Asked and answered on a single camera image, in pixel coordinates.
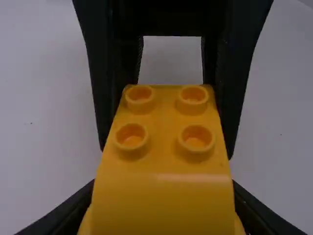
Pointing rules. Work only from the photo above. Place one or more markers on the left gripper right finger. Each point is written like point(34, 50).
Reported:
point(259, 215)

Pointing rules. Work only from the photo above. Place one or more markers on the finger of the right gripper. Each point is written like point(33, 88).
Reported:
point(112, 73)
point(230, 73)

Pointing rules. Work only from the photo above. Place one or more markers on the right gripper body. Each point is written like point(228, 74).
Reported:
point(171, 17)

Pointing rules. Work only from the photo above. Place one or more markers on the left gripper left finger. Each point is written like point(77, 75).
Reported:
point(68, 213)

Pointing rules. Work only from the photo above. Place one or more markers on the yellow toy car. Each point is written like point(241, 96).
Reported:
point(163, 191)

